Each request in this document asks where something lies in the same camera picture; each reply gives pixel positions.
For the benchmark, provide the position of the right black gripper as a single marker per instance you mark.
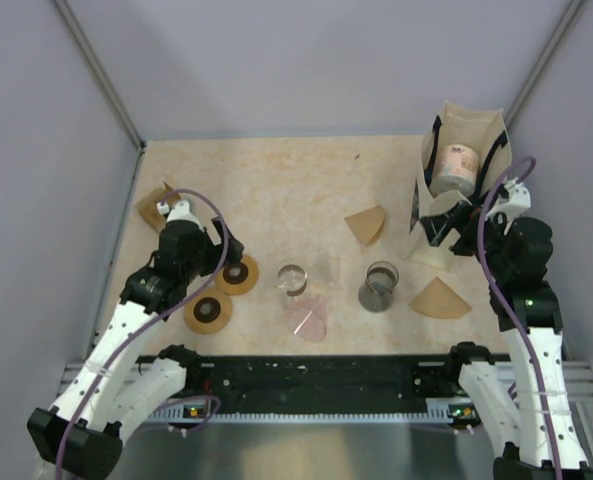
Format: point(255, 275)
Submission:
point(437, 227)

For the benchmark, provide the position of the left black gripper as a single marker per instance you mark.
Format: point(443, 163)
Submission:
point(215, 251)

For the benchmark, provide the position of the brown paper filter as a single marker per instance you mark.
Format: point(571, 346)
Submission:
point(439, 301)
point(367, 225)

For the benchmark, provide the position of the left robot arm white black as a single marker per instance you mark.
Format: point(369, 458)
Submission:
point(87, 426)

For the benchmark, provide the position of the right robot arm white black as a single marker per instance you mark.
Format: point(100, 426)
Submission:
point(530, 426)

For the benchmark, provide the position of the pink paper roll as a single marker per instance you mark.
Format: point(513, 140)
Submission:
point(456, 169)

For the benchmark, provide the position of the small cardboard box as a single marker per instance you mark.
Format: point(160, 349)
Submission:
point(147, 207)

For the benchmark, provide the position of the cream canvas tote bag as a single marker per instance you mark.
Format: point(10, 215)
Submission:
point(484, 132)

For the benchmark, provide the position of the dark glass carafe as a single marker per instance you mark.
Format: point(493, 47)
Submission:
point(376, 294)

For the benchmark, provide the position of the clear glass cup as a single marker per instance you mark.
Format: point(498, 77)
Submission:
point(292, 279)

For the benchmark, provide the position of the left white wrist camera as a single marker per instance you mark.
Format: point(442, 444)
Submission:
point(181, 210)

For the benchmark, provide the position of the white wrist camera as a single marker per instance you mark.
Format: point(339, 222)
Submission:
point(516, 202)
point(181, 210)

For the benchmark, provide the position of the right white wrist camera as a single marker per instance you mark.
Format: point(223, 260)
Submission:
point(516, 202)

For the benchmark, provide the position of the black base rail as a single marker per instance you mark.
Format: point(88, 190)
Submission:
point(319, 384)

